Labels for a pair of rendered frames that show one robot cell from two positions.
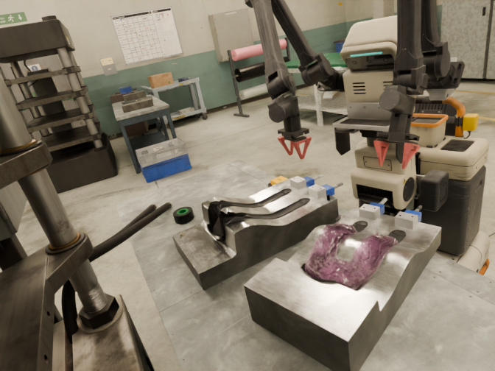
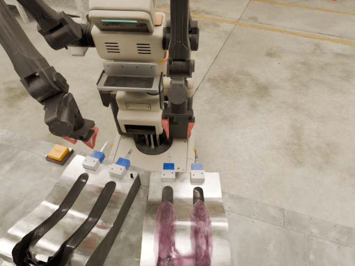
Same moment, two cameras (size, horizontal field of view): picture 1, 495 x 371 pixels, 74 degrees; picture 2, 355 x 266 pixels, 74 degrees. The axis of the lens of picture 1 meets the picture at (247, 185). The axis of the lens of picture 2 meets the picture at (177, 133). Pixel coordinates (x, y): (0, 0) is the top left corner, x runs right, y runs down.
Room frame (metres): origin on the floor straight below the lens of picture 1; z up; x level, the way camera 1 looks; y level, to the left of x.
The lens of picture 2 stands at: (0.52, -0.03, 1.62)
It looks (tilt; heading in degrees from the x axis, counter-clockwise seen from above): 48 degrees down; 312
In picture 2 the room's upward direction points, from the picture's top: straight up
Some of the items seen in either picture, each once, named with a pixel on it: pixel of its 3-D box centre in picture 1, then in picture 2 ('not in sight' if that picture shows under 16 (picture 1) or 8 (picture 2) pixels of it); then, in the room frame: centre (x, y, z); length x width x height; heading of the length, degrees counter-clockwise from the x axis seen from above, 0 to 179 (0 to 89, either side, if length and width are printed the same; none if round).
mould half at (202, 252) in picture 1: (253, 218); (68, 229); (0.95, 0.00, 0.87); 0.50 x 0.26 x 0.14; 114
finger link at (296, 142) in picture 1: (298, 145); (85, 137); (1.07, -0.20, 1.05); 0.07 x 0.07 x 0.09; 24
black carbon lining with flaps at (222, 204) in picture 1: (255, 205); (68, 220); (0.95, -0.01, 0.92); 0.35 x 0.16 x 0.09; 114
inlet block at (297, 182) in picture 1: (309, 181); (98, 155); (1.11, -0.23, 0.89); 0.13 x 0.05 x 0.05; 114
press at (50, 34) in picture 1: (58, 105); not in sight; (5.02, 2.45, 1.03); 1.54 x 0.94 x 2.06; 18
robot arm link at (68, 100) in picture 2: (289, 107); (65, 106); (1.08, -0.19, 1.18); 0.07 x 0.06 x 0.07; 144
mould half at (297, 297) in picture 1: (351, 262); (185, 240); (0.66, -0.22, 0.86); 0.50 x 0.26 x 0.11; 131
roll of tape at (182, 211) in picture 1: (183, 215); not in sight; (1.19, 0.28, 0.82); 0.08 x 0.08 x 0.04
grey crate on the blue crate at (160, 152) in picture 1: (160, 152); not in sight; (4.16, 1.01, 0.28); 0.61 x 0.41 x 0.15; 108
